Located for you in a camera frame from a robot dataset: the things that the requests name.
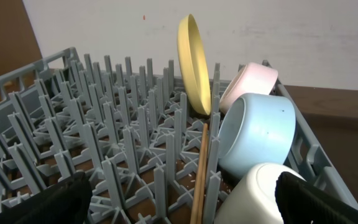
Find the white cup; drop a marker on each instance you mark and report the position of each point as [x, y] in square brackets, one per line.
[253, 199]

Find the wooden chopstick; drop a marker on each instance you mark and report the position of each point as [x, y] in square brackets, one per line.
[196, 195]

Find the yellow plate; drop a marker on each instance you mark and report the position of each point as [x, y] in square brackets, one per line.
[193, 66]

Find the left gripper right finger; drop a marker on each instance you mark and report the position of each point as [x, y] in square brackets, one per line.
[300, 202]

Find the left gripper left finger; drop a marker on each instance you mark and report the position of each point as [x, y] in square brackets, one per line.
[65, 202]

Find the grey dishwasher rack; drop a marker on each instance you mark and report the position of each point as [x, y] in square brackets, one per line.
[134, 135]

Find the pink white bowl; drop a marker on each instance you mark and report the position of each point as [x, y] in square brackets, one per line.
[252, 78]

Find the light blue bowl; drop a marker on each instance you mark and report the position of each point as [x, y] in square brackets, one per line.
[256, 129]

